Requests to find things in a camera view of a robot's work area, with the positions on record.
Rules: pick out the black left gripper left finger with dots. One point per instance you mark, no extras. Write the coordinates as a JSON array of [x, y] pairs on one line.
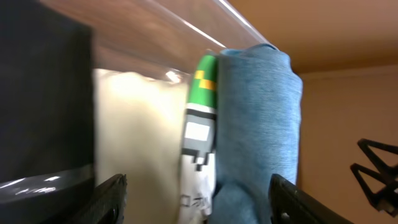
[[107, 204]]

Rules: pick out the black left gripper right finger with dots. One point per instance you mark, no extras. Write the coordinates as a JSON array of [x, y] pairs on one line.
[[291, 205]]

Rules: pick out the black garment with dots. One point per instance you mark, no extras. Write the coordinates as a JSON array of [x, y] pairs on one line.
[[47, 114]]

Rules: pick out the cream cloth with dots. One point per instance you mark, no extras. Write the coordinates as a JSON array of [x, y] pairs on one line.
[[139, 122]]

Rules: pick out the blue denim jeans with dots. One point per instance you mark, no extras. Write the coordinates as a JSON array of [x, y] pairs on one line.
[[258, 131]]

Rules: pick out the white printed t-shirt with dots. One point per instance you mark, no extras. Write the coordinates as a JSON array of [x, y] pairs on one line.
[[197, 163]]

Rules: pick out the clear plastic storage bin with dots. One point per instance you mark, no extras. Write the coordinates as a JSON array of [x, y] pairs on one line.
[[153, 37]]

